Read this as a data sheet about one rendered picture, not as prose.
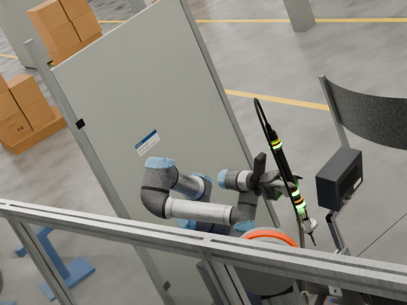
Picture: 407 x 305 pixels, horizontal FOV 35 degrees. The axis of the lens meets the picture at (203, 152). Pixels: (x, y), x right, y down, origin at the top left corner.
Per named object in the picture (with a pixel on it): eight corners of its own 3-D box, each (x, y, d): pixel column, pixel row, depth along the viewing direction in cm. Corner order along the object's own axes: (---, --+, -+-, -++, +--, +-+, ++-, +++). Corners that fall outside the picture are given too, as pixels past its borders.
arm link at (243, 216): (131, 215, 253) (249, 232, 236) (135, 188, 255) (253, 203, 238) (143, 218, 264) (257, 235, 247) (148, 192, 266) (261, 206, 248)
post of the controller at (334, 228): (342, 250, 306) (330, 218, 298) (337, 249, 308) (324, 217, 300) (345, 246, 308) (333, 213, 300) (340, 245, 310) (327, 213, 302)
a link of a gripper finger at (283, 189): (300, 196, 217) (281, 192, 224) (295, 182, 215) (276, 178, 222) (294, 202, 216) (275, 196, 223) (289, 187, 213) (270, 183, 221)
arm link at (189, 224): (195, 233, 303) (172, 229, 295) (200, 206, 305) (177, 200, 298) (211, 235, 293) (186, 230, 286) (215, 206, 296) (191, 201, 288)
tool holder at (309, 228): (318, 233, 222) (309, 210, 218) (299, 238, 224) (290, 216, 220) (317, 219, 230) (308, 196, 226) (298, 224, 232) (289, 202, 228)
